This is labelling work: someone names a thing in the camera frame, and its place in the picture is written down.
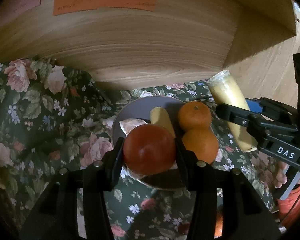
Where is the large orange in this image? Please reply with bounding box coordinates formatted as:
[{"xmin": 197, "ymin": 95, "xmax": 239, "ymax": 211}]
[
  {"xmin": 178, "ymin": 101, "xmax": 212, "ymax": 131},
  {"xmin": 182, "ymin": 128, "xmax": 219, "ymax": 164}
]

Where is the small mandarin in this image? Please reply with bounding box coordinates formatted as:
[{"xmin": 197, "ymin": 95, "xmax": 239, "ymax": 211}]
[{"xmin": 214, "ymin": 211, "xmax": 223, "ymax": 238}]

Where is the wooden headboard shelf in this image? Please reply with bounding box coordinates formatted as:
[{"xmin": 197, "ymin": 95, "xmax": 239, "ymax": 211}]
[{"xmin": 0, "ymin": 0, "xmax": 296, "ymax": 89}]

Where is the dark purple plate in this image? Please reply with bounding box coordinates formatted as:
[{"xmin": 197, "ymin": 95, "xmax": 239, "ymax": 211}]
[{"xmin": 111, "ymin": 95, "xmax": 216, "ymax": 190}]

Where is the dark red jujube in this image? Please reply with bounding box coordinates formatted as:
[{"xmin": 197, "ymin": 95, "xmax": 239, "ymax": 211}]
[{"xmin": 178, "ymin": 223, "xmax": 190, "ymax": 235}]

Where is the yellow corn piece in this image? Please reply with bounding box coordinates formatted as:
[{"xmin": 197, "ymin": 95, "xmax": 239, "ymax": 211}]
[
  {"xmin": 150, "ymin": 107, "xmax": 175, "ymax": 138},
  {"xmin": 207, "ymin": 70, "xmax": 257, "ymax": 152}
]

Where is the person's right hand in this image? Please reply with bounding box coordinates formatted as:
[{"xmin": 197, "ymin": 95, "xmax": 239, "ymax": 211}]
[{"xmin": 273, "ymin": 161, "xmax": 300, "ymax": 189}]

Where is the floral pillow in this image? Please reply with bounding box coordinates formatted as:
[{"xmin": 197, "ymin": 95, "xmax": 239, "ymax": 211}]
[{"xmin": 0, "ymin": 59, "xmax": 113, "ymax": 178}]

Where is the red tomato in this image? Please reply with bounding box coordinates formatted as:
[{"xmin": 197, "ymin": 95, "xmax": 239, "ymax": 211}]
[{"xmin": 123, "ymin": 124, "xmax": 175, "ymax": 176}]

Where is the floral green bedsheet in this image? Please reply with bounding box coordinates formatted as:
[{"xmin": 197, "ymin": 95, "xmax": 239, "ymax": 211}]
[{"xmin": 0, "ymin": 78, "xmax": 281, "ymax": 240}]

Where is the peeled pomelo piece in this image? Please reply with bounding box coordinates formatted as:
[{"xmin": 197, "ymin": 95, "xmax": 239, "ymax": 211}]
[{"xmin": 119, "ymin": 118, "xmax": 147, "ymax": 136}]

